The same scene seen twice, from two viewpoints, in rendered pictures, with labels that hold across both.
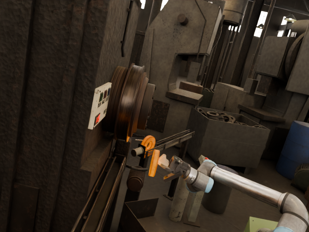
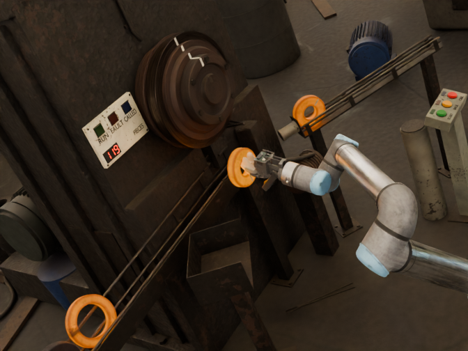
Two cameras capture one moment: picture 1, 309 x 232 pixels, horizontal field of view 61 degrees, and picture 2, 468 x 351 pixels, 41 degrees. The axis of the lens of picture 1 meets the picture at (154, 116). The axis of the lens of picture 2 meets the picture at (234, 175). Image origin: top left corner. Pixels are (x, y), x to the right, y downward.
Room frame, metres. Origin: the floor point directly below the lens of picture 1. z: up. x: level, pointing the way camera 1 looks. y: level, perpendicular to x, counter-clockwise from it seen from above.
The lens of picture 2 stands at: (-0.09, -1.62, 2.01)
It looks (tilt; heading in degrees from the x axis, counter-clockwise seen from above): 29 degrees down; 47
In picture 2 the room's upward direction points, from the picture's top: 24 degrees counter-clockwise
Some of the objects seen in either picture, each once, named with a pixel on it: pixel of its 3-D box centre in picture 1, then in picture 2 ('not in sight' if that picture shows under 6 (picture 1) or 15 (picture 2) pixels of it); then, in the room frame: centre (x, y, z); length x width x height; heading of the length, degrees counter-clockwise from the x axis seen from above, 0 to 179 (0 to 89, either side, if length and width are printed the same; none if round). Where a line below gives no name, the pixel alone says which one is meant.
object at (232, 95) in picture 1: (231, 113); not in sight; (5.68, -1.62, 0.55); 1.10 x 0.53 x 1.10; 21
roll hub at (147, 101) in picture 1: (146, 107); (209, 89); (1.56, 0.06, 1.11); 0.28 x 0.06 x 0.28; 1
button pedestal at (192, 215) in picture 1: (199, 190); (458, 159); (2.25, -0.57, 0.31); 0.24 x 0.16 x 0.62; 1
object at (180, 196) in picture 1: (181, 194); (424, 170); (2.20, -0.41, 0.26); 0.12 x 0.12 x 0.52
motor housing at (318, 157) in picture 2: (130, 200); (316, 204); (1.89, 0.02, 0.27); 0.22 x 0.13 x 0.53; 1
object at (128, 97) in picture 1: (131, 103); (191, 90); (1.56, 0.16, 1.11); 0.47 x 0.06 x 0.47; 1
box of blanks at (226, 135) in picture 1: (220, 137); not in sight; (4.02, -1.10, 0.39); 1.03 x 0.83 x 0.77; 106
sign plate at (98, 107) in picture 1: (101, 103); (117, 129); (1.21, 0.26, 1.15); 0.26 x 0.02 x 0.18; 1
